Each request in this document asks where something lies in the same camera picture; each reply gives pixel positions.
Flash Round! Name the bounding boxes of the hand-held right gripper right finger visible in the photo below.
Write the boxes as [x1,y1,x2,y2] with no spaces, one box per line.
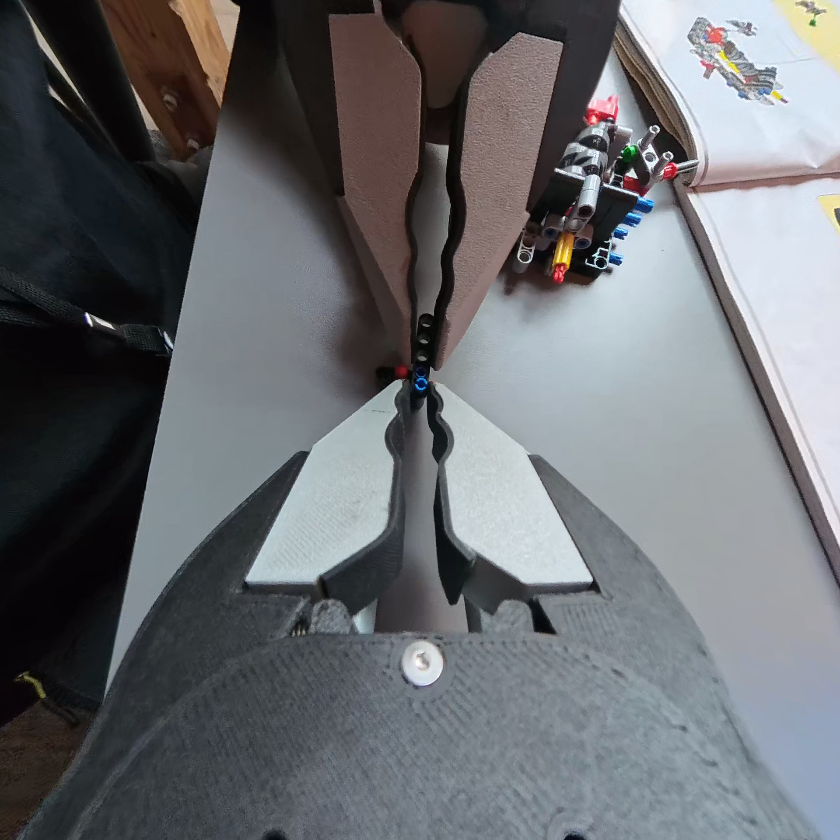
[425,382,594,614]

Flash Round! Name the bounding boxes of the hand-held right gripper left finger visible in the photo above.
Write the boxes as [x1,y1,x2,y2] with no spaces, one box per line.
[245,381,413,618]

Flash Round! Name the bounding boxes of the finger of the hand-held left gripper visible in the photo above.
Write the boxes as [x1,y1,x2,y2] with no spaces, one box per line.
[434,31,565,370]
[328,13,424,352]

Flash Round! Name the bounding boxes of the black lego connector blue pins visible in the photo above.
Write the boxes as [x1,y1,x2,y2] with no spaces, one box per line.
[375,365,433,411]

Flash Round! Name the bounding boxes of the black lego beam with holes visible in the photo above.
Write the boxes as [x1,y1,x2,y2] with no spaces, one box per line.
[411,314,437,370]

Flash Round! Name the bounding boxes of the lego chassis assembly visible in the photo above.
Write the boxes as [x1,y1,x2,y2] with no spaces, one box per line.
[514,95,698,284]

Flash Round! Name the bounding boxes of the lego instruction booklet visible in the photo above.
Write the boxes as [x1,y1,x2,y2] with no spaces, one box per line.
[613,0,840,588]

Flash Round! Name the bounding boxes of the wooden frame with bolts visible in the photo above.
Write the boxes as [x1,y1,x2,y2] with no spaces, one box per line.
[100,0,238,158]

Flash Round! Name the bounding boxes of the black strap with buckle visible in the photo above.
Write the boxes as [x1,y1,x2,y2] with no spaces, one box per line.
[0,266,175,358]

